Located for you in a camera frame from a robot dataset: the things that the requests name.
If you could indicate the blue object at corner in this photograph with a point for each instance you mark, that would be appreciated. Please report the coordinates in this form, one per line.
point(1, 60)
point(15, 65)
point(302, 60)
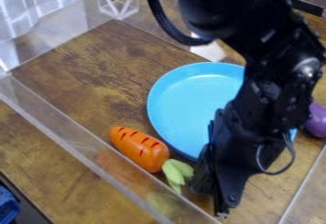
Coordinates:
point(9, 206)

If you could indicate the orange toy carrot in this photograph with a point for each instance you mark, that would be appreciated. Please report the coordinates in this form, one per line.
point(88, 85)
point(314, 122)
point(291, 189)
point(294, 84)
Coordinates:
point(150, 153)

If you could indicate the purple toy eggplant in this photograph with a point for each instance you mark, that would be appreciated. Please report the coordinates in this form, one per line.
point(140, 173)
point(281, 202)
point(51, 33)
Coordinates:
point(315, 124)

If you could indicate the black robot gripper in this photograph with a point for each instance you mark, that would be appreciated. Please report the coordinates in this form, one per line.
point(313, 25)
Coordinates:
point(238, 154)

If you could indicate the blue round plate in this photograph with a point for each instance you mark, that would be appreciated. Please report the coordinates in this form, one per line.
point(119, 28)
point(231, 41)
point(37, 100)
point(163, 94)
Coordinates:
point(183, 99)

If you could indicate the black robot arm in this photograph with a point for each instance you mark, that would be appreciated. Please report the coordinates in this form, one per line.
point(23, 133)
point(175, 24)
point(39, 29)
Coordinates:
point(283, 55)

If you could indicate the clear acrylic enclosure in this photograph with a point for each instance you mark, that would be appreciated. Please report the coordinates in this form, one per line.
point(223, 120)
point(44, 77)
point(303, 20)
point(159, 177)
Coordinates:
point(75, 76)

